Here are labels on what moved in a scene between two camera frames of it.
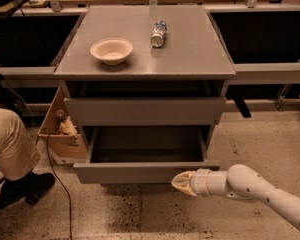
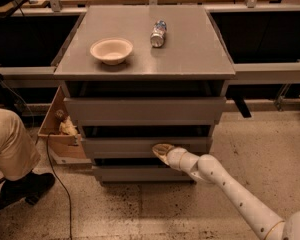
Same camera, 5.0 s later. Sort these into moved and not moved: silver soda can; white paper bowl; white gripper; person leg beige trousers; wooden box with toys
Moved: white gripper
Not moved: silver soda can; white paper bowl; person leg beige trousers; wooden box with toys
